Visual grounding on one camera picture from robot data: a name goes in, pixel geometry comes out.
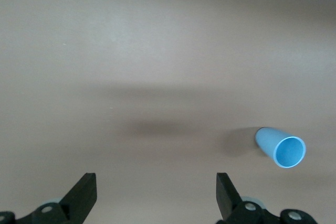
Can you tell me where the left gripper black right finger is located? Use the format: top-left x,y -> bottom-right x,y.
216,173 -> 320,224

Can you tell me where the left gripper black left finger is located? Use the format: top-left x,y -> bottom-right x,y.
0,173 -> 98,224

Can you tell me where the blue plastic cup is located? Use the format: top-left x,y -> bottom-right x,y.
253,126 -> 307,169

